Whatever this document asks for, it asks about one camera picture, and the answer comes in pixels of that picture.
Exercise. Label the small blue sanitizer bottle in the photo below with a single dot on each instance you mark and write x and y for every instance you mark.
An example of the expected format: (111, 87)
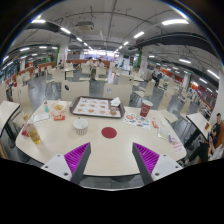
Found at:
(46, 107)

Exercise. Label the red ketchup packet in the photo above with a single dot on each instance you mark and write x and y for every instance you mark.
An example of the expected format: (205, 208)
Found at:
(59, 117)

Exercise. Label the white paper napkin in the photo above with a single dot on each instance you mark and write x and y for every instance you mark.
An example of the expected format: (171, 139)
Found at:
(115, 101)

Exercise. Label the dark tray with paper liner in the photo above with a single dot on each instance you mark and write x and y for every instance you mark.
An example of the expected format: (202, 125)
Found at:
(93, 107)

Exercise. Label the red paper cup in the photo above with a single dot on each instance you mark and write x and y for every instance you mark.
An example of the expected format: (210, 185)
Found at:
(145, 108)

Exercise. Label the ceiling lights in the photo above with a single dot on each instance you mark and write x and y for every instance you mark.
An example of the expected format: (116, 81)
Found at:
(175, 22)

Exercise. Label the beige chair with oval hole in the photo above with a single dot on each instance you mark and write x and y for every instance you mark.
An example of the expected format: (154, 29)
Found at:
(75, 90)
(116, 93)

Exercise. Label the colourful sticker sheet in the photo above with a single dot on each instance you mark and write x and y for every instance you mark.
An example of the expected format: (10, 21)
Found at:
(137, 120)

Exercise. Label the flat round red coaster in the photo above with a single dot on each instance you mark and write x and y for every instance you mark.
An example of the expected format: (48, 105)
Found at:
(109, 132)

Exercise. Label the red paper packet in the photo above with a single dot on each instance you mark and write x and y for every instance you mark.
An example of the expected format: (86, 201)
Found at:
(24, 132)

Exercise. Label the clear plastic bag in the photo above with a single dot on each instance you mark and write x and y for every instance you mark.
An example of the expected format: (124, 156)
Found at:
(164, 133)

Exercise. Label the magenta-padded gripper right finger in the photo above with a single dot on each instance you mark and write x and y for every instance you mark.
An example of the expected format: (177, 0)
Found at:
(146, 159)

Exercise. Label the ceiling air conditioner unit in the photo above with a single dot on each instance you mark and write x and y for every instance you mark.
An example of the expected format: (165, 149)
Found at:
(85, 26)

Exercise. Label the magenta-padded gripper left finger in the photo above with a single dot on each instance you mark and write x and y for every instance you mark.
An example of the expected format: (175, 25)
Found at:
(78, 158)

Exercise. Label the white leaflet with red print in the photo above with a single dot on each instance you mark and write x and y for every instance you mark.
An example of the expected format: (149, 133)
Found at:
(177, 145)

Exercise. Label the small red sachet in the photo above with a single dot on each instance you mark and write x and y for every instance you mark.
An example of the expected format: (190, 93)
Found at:
(154, 124)

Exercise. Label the group of beige chairs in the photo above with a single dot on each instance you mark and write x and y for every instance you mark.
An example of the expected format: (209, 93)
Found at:
(125, 79)

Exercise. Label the beige side table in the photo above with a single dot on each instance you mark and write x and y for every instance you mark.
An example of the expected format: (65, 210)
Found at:
(198, 121)
(6, 111)

